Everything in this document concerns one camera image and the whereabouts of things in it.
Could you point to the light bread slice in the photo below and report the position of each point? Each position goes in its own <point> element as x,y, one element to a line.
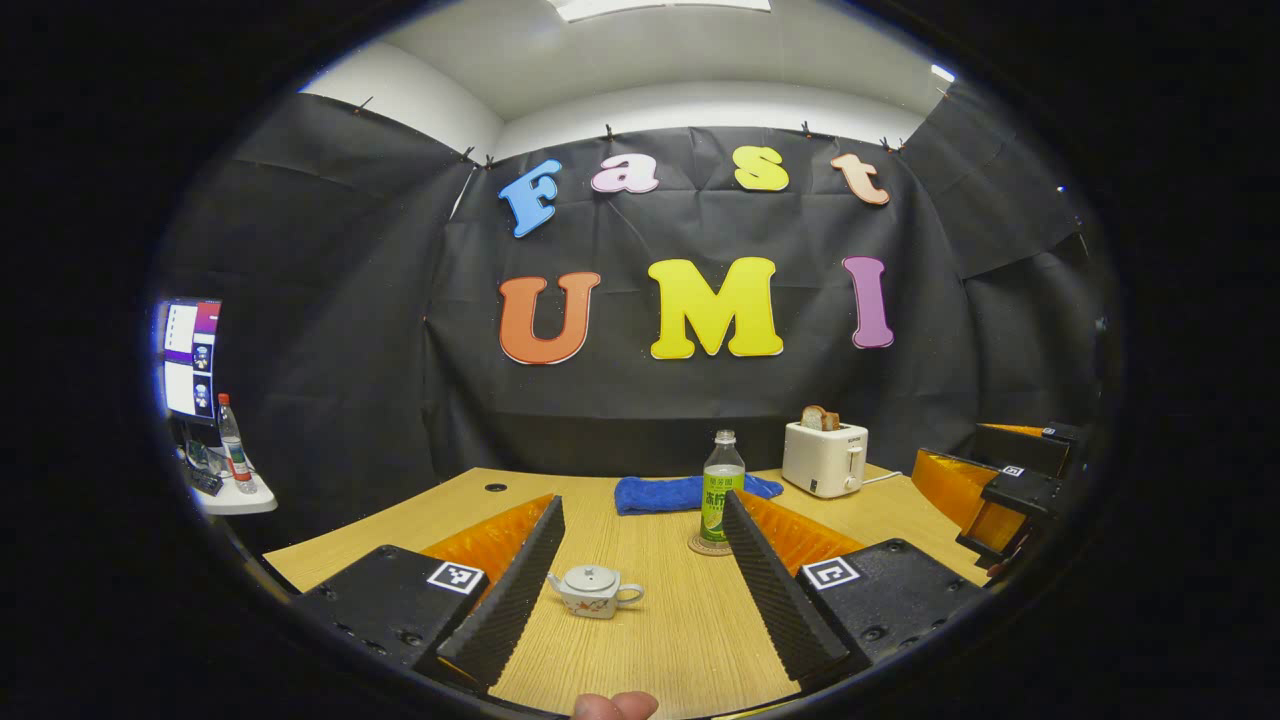
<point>813,418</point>

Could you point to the ceiling light panel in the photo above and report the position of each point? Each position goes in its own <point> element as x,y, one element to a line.
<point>660,7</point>

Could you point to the white toaster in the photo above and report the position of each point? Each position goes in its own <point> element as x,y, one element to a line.
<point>820,460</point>

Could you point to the clear bottle red cap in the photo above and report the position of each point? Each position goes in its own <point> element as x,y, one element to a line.
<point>236,450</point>

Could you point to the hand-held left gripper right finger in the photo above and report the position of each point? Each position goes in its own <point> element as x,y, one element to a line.
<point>775,600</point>

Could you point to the black backdrop cloth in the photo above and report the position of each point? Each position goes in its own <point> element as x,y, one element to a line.
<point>350,300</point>

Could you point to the white teacup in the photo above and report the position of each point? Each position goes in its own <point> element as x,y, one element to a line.
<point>590,603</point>

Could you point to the white side table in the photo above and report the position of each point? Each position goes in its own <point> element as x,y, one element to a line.
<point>240,500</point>

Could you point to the computer monitor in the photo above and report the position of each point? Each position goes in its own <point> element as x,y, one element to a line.
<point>190,360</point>

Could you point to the green label water bottle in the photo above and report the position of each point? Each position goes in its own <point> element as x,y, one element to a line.
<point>722,500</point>

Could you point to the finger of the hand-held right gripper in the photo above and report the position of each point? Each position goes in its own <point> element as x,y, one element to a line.
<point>1025,490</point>
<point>1020,450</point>

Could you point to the small black device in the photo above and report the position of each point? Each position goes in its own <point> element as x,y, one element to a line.
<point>206,482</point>

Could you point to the round brown coaster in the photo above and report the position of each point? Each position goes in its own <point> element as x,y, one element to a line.
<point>705,547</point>

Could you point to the blue towel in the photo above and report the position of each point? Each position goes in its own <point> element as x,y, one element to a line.
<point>660,494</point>

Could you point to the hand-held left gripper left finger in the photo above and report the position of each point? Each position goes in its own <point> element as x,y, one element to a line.
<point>515,590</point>

